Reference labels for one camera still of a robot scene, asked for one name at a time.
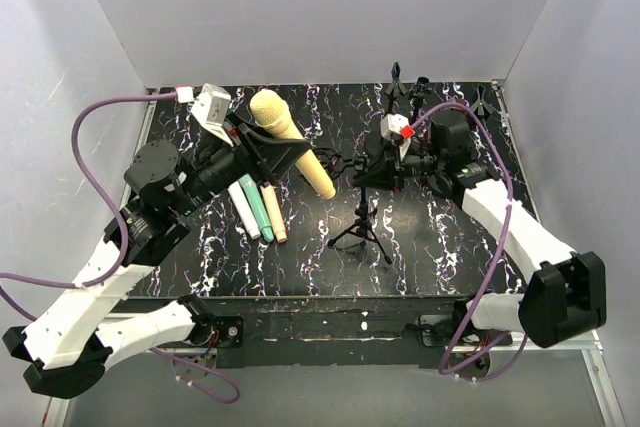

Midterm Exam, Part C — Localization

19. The large yellow microphone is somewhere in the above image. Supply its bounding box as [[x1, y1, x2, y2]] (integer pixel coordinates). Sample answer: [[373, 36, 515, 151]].
[[250, 89, 336, 200]]

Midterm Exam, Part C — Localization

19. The black tripod shock mount stand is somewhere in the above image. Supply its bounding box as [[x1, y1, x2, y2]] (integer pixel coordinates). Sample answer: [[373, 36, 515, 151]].
[[313, 147, 392, 265]]

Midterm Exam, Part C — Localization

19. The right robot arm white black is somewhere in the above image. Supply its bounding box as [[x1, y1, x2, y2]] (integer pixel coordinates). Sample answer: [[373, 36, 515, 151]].
[[354, 109, 607, 348]]

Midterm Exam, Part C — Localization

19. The black tripod clip stand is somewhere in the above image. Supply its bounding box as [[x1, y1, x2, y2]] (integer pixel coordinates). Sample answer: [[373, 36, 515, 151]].
[[409, 76, 432, 124]]

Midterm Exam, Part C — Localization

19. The black clip stand far right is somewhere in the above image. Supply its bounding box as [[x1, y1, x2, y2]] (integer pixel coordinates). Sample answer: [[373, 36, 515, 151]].
[[469, 84, 495, 120]]

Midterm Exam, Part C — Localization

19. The white microphone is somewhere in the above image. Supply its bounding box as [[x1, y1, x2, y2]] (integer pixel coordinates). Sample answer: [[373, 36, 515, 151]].
[[228, 182, 261, 240]]

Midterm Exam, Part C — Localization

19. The pink microphone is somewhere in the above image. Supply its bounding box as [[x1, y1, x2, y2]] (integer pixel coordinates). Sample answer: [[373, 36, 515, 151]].
[[260, 185, 288, 243]]

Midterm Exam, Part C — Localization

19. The green microphone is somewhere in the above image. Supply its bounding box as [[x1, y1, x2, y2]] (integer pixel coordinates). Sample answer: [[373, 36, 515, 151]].
[[239, 174, 275, 243]]

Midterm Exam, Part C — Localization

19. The black front mounting base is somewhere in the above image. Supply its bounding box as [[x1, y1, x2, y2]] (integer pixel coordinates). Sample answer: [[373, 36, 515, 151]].
[[124, 294, 541, 370]]

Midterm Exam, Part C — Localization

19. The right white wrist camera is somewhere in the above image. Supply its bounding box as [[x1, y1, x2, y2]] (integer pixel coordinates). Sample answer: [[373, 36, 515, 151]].
[[380, 113, 415, 159]]

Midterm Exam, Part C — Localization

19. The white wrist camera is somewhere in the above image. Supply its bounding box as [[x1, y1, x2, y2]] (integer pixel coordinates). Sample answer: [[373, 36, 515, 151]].
[[174, 83, 231, 144], [380, 113, 415, 159]]

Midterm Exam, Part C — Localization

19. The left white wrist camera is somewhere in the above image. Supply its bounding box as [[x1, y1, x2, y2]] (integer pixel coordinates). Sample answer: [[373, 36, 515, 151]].
[[174, 83, 231, 144]]

